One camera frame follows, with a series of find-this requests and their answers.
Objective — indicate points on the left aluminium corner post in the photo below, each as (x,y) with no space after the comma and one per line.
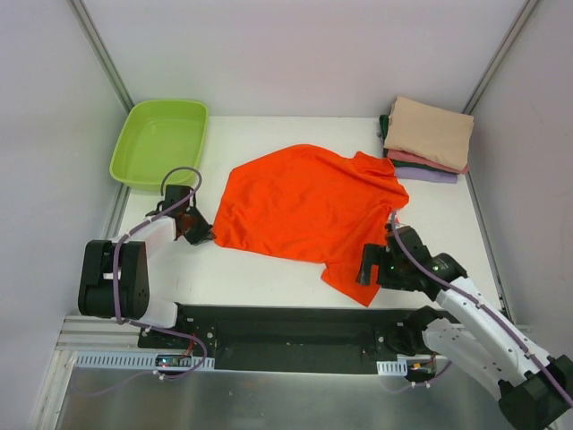
(99,48)

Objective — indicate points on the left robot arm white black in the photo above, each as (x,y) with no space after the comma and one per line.
(115,280)

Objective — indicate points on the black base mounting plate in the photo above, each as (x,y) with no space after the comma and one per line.
(297,340)

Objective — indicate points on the beige folded t shirt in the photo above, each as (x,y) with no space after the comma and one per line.
(436,134)

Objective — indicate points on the pink folded t shirt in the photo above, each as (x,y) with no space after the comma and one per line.
(413,160)

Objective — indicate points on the white cable duct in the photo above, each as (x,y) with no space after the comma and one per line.
(392,368)
(142,361)

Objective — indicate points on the left white cable duct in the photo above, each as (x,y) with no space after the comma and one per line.
(142,361)

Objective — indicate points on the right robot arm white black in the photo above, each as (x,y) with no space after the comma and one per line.
(533,389)

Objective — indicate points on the orange t shirt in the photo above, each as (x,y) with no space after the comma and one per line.
(309,204)

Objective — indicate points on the aluminium corner post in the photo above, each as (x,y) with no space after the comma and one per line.
(99,48)
(509,40)

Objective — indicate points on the right white cable duct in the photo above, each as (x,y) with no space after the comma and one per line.
(392,368)

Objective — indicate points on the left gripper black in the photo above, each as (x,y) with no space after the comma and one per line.
(192,224)

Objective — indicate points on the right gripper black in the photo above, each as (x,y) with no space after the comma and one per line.
(373,262)

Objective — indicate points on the green plastic bin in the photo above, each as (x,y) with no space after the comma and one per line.
(159,135)

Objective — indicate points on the right aluminium corner post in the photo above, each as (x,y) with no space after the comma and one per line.
(509,40)

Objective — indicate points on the dark green folded t shirt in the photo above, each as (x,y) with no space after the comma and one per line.
(384,128)

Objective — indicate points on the lilac folded t shirt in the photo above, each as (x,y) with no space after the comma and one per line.
(431,176)

